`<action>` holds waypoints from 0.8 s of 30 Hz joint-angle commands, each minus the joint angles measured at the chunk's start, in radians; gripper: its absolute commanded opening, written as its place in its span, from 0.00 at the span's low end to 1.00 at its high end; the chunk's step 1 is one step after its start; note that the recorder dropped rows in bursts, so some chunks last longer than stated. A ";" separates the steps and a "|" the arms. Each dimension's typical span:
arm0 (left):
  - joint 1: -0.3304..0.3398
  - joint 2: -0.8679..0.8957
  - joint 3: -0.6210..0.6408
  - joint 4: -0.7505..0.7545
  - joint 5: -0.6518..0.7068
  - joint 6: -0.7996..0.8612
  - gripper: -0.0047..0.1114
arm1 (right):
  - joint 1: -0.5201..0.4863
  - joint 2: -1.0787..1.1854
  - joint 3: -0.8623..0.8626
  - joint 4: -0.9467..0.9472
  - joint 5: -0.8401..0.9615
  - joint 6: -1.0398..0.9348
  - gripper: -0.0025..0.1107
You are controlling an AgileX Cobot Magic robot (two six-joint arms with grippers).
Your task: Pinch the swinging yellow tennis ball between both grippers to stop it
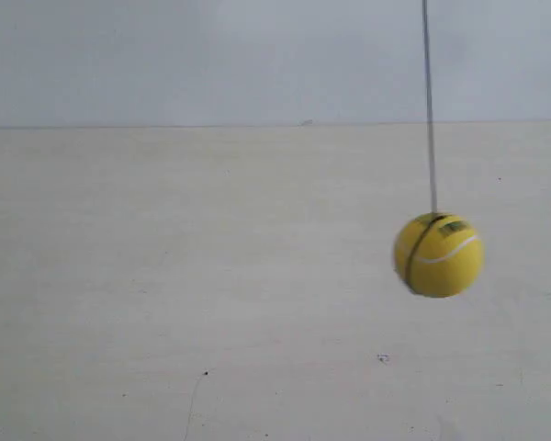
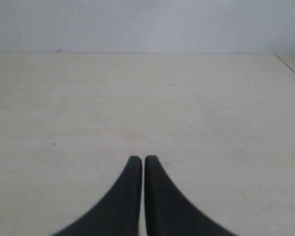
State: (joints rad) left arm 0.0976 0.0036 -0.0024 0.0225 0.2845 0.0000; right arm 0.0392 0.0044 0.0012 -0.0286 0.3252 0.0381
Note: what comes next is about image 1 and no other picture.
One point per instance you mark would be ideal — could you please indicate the yellow tennis ball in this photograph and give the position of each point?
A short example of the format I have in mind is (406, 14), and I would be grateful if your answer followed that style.
(438, 255)

